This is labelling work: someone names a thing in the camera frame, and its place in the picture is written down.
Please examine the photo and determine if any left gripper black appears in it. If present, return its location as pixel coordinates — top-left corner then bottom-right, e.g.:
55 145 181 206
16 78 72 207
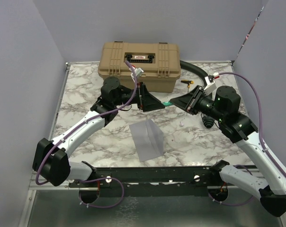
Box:
114 82 165 112

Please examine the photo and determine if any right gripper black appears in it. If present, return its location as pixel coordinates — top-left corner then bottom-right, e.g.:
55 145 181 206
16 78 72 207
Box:
170 85 225 122

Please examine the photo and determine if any green white glue stick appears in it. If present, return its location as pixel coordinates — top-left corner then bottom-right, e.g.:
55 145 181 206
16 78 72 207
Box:
162 101 173 106

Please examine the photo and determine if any grey envelope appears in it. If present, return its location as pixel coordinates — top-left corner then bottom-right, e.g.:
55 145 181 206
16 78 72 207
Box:
129 119 164 162

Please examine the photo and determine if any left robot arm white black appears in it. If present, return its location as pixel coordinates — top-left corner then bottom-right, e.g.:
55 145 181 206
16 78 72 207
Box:
33 77 165 187

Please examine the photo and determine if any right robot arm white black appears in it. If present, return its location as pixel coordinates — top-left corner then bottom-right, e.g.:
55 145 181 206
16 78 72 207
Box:
170 86 286 217

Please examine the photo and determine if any tan plastic tool case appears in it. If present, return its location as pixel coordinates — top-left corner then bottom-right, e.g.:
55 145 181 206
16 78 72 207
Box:
98 41 181 93

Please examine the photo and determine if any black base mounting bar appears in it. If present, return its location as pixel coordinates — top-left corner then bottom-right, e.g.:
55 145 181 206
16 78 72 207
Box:
69 160 228 198

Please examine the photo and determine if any yellow black T-handle hex key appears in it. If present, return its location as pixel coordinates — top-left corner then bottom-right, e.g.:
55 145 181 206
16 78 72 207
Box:
181 79 194 93

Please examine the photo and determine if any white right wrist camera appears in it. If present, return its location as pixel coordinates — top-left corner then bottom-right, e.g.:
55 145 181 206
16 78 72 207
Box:
204 72 220 96

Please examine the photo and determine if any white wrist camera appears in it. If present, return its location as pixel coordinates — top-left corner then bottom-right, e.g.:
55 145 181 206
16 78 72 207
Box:
204 72 220 96
129 66 144 80

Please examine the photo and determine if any black corrugated hose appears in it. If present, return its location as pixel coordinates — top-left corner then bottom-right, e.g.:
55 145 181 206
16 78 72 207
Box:
179 60 216 130

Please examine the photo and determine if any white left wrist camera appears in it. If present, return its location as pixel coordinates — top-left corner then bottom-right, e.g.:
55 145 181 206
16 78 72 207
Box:
129 66 144 80

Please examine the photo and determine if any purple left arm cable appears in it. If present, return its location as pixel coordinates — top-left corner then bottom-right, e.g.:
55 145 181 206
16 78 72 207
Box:
35 61 143 209

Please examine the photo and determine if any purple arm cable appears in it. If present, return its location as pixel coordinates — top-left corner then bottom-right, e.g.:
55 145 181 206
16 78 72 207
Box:
35 61 143 209
208 72 286 206

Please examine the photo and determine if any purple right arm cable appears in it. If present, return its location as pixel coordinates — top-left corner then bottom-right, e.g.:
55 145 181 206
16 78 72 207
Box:
208 72 286 206

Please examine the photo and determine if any aluminium frame rail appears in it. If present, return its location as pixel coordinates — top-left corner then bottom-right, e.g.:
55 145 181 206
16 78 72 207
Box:
32 62 71 186

